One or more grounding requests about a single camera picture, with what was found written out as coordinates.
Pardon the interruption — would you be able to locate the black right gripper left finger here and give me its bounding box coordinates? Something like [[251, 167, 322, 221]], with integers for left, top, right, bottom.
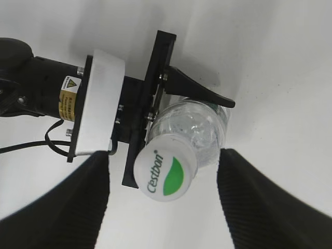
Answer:
[[1, 151, 110, 248]]

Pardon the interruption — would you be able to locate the clear water bottle green label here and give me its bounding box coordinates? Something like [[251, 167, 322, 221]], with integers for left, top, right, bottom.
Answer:
[[147, 98, 230, 168]]

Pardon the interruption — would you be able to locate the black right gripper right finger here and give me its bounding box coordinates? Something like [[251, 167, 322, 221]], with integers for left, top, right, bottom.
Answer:
[[216, 149, 331, 248]]

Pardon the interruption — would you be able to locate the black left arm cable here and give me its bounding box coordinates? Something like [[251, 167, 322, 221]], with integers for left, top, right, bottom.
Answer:
[[0, 119, 78, 159]]

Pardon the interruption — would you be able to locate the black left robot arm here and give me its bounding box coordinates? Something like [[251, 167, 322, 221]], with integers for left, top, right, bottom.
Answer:
[[1, 31, 235, 188]]

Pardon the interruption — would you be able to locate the white green bottle cap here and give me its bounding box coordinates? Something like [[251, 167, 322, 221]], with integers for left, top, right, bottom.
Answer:
[[133, 134, 198, 202]]

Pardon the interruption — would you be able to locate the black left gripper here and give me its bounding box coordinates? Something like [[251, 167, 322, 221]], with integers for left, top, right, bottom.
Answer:
[[110, 31, 236, 188]]

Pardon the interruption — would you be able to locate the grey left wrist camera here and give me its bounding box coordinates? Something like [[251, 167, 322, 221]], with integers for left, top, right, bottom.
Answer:
[[67, 49, 125, 162]]

